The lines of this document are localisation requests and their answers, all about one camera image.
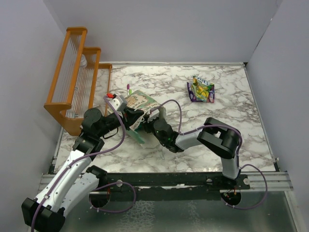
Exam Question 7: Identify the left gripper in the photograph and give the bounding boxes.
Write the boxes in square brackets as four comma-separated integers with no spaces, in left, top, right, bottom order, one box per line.
[98,105,144,138]

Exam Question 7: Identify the green paper bag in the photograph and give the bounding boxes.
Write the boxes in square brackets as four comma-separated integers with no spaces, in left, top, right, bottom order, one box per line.
[126,90,160,150]

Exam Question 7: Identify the yellow green snack packet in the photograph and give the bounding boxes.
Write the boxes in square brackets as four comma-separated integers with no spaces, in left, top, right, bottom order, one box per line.
[191,76,215,103]

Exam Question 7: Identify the purple snack packet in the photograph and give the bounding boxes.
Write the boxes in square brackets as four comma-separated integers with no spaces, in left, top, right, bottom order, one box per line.
[186,82,215,103]

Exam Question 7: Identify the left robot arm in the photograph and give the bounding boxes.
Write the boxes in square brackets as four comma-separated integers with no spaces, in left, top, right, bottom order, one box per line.
[21,107,144,232]

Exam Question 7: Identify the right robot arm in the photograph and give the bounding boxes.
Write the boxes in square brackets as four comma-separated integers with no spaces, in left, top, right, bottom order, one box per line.
[143,117,242,189]

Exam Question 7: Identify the green pink pen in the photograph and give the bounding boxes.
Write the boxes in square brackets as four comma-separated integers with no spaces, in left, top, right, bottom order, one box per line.
[126,84,132,96]

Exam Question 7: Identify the orange wooden rack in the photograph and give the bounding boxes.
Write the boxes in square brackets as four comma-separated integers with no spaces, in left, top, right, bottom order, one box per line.
[44,27,112,136]

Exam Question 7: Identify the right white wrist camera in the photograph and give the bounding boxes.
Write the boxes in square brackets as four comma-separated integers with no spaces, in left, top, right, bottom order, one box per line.
[144,109,160,123]

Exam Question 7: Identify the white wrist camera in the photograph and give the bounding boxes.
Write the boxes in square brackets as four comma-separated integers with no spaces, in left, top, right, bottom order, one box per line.
[104,93,127,112]
[144,109,160,123]

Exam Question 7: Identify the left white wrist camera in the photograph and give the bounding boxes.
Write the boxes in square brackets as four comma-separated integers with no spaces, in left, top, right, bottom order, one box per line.
[104,93,127,112]

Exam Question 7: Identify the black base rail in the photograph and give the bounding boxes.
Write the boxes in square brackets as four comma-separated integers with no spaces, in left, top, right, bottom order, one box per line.
[88,165,252,201]

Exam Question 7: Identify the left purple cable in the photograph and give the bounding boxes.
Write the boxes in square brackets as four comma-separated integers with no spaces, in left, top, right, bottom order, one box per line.
[30,93,136,232]

